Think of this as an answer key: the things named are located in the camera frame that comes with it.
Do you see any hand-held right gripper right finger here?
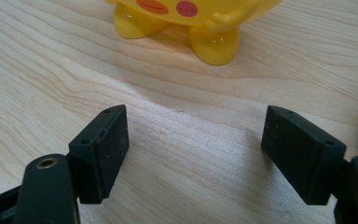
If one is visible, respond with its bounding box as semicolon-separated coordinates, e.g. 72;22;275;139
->
260;105;348;206

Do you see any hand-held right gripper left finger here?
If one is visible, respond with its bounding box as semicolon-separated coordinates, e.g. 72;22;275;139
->
68;104;131;205

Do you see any yellow duck toy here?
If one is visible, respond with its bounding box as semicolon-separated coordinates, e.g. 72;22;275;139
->
104;0;283;66

